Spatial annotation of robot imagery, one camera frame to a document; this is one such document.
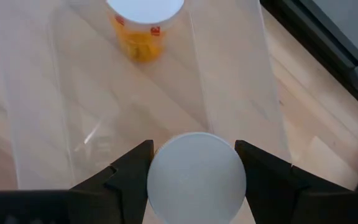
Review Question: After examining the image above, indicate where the large orange pill bottle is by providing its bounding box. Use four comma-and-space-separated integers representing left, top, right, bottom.
106, 0, 185, 63
147, 132, 247, 224

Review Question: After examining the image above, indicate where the clear plastic bin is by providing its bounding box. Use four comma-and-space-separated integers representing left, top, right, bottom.
0, 0, 291, 190

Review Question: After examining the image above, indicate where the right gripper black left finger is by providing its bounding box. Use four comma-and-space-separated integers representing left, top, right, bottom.
0, 139, 158, 224

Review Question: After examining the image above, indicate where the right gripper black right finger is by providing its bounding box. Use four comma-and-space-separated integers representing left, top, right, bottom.
234, 139, 358, 224

